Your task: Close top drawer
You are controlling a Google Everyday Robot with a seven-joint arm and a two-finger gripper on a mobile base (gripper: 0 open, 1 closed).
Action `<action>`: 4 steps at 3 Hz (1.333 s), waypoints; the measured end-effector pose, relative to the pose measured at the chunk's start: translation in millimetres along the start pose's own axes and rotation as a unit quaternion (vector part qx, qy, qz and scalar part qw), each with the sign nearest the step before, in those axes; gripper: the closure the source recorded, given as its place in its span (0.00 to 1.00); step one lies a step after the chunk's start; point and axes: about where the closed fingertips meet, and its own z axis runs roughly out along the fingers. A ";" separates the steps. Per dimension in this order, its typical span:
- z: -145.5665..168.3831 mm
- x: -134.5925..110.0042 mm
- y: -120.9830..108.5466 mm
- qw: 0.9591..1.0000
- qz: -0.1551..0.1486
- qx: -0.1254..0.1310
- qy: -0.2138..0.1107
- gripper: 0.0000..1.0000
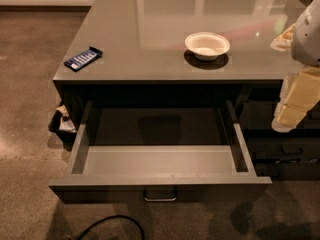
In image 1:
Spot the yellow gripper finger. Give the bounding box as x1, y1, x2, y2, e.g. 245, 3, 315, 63
271, 66, 320, 133
270, 24, 295, 52

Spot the dark grey top drawer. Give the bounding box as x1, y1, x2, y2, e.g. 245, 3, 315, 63
49, 102, 272, 203

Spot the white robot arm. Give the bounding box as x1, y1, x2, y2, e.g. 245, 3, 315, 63
271, 0, 320, 133

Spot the dark top right drawer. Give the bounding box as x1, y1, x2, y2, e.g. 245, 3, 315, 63
238, 101, 320, 130

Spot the dark middle right drawer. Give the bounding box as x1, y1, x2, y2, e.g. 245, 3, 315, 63
246, 138, 320, 160

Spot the dark bottom right drawer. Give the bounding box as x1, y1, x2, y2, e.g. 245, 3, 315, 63
255, 163, 320, 180

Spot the dark grey drawer cabinet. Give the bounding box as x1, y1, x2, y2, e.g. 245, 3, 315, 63
54, 0, 319, 168

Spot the white paper bowl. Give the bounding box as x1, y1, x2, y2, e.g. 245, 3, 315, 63
185, 32, 230, 61

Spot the black bin with trash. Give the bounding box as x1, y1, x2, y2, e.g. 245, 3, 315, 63
48, 104, 77, 143

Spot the black floor cable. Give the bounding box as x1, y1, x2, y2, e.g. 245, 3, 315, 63
74, 214, 146, 240

